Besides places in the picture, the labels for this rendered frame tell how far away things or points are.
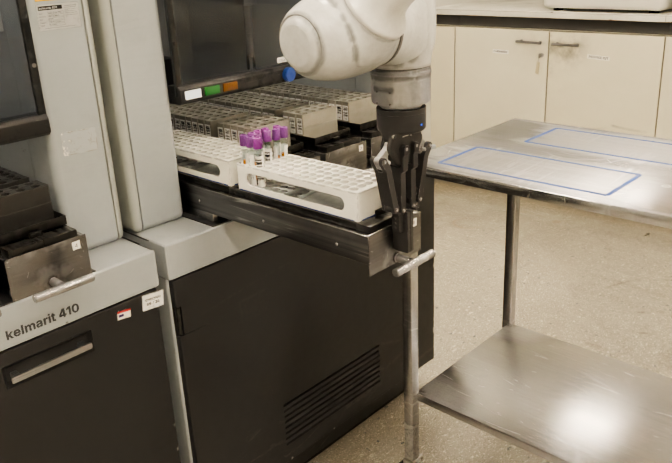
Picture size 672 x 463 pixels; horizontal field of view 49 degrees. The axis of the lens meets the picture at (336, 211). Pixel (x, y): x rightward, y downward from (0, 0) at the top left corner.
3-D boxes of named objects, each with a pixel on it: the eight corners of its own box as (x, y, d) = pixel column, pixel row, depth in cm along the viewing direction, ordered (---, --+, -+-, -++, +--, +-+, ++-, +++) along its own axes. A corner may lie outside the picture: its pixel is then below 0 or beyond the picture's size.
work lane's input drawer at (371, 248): (129, 196, 160) (123, 156, 157) (181, 180, 170) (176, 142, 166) (391, 285, 113) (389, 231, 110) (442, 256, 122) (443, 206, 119)
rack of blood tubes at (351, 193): (237, 195, 136) (234, 163, 134) (277, 181, 143) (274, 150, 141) (358, 230, 117) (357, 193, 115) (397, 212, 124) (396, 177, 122)
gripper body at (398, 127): (398, 96, 116) (399, 153, 119) (363, 106, 110) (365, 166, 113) (438, 101, 111) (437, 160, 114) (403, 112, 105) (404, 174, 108)
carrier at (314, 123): (332, 129, 173) (331, 104, 171) (338, 131, 172) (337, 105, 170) (296, 140, 165) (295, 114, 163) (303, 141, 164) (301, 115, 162)
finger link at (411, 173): (393, 139, 114) (399, 137, 115) (395, 206, 118) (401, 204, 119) (413, 143, 111) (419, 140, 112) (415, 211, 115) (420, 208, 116)
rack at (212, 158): (142, 167, 157) (138, 138, 155) (180, 156, 164) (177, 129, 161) (231, 193, 138) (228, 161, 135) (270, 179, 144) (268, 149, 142)
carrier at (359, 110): (374, 117, 183) (373, 93, 181) (380, 118, 182) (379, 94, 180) (342, 126, 176) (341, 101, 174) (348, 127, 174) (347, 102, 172)
